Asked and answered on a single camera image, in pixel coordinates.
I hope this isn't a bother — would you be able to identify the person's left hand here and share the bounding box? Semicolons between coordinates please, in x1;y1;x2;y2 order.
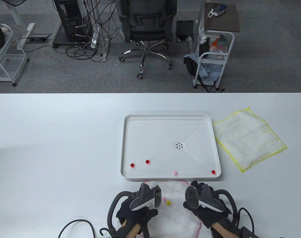
116;198;159;238

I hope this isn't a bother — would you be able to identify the white power strip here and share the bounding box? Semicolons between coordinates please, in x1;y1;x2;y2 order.
90;32;99;49

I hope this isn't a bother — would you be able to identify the black floor socket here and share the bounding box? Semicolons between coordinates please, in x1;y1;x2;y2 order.
29;35;50;42

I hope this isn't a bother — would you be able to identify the yellow-edged white dish cloth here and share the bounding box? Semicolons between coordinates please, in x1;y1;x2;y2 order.
212;107;287;173

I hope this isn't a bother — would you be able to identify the clear bottle grey cap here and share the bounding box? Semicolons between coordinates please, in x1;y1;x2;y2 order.
215;34;228;60

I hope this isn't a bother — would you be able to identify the pink-edged white dish cloth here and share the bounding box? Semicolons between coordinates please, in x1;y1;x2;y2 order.
142;179;203;238

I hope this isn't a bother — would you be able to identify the black box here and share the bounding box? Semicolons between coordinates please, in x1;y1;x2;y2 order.
176;20;195;42

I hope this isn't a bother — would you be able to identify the black white handheld controller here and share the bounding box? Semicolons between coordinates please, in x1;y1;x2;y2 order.
107;183;163;230
185;185;238;218

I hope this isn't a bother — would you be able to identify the white rolling cart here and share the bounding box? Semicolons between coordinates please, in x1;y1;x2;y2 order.
0;24;30;87
192;31;235;89

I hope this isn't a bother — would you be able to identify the white plastic tray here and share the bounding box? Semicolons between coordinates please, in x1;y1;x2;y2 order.
121;114;222;182

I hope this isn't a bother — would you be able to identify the white metal desk frame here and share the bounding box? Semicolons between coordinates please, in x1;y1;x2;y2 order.
91;0;110;62

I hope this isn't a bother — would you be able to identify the person's right forearm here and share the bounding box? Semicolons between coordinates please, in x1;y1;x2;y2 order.
211;222;230;238

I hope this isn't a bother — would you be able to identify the blue smartphone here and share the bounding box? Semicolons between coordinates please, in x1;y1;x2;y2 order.
208;4;227;18

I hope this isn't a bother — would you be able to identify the light blue cloth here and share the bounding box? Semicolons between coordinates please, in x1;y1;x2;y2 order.
190;53;221;82

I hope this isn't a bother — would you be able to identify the black computer tower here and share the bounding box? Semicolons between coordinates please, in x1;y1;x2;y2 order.
53;0;94;49

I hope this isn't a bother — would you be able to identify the black glove cable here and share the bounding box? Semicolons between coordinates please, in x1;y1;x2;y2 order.
236;208;255;232
57;219;109;238

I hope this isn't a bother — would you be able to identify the brown side table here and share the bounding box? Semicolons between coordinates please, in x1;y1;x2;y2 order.
204;2;240;32

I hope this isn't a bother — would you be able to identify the black office chair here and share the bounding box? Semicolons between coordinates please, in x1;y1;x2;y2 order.
115;0;178;80

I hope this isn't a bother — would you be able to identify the black backpack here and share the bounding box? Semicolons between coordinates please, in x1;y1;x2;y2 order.
183;56;225;92

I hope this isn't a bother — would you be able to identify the person's left forearm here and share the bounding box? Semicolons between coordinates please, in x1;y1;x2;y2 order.
121;219;142;238

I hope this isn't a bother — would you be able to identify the person's right hand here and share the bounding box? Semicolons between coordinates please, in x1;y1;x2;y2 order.
183;181;232;229

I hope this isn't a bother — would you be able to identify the black handheld tool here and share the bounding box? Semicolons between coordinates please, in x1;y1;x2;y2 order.
199;37;211;59

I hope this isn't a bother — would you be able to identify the black forearm module box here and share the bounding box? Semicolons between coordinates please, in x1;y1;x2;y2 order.
240;227;261;238

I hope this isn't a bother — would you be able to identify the tangle of black cables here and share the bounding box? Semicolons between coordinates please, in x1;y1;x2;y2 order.
55;0;121;62

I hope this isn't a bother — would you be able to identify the white desk leg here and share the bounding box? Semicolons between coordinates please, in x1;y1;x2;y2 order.
7;0;36;51

